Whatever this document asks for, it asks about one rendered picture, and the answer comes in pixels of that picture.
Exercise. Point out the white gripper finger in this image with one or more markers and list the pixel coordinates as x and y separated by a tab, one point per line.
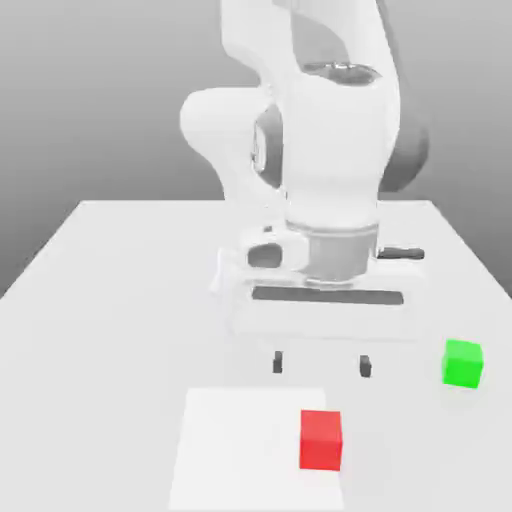
277	362
364	366

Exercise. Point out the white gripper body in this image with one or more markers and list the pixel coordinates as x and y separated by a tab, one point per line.
320	320

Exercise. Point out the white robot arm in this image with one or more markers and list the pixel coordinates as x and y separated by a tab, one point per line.
332	152

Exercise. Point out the small red cube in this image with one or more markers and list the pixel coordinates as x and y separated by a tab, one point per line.
320	440

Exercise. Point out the small green cube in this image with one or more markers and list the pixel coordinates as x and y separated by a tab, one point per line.
462	364

